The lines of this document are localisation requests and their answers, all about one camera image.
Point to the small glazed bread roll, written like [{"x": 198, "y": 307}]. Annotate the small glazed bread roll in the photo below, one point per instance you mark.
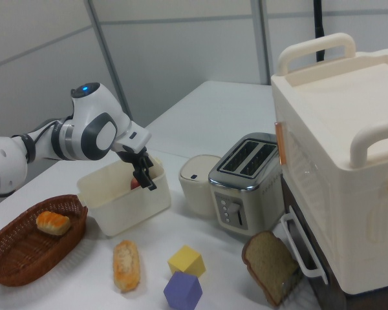
[{"x": 53, "y": 223}]

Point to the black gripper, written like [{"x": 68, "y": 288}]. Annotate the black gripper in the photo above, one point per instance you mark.
[{"x": 134, "y": 156}]

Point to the silver two-slot toaster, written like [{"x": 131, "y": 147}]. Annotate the silver two-slot toaster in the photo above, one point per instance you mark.
[{"x": 242, "y": 193}]

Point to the brown wicker basket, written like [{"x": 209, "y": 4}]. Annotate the brown wicker basket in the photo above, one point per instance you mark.
[{"x": 22, "y": 258}]

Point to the white lidded canister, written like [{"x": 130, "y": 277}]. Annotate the white lidded canister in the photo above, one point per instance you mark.
[{"x": 197, "y": 190}]

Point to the slanted grey wall post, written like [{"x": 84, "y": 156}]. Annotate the slanted grey wall post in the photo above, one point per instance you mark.
[{"x": 105, "y": 48}]

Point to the long ridged bread pastry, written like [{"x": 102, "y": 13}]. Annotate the long ridged bread pastry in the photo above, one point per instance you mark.
[{"x": 126, "y": 264}]

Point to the white square plastic container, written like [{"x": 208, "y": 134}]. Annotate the white square plastic container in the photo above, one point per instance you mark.
[{"x": 126, "y": 210}]

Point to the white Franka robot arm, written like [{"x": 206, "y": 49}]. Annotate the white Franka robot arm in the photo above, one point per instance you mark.
[{"x": 93, "y": 122}]

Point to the black pole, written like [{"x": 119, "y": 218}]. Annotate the black pole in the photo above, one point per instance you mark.
[{"x": 318, "y": 26}]

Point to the grey partition post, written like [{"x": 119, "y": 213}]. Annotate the grey partition post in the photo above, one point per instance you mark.
[{"x": 261, "y": 42}]

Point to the yellow foam cube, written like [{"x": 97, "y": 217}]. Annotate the yellow foam cube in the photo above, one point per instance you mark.
[{"x": 186, "y": 261}]

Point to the red apple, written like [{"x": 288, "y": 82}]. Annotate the red apple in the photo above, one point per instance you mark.
[{"x": 134, "y": 184}]

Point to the brown bread slice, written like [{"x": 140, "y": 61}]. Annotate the brown bread slice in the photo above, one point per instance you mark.
[{"x": 268, "y": 268}]

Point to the purple foam cube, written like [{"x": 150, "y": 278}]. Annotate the purple foam cube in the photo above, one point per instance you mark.
[{"x": 182, "y": 290}]

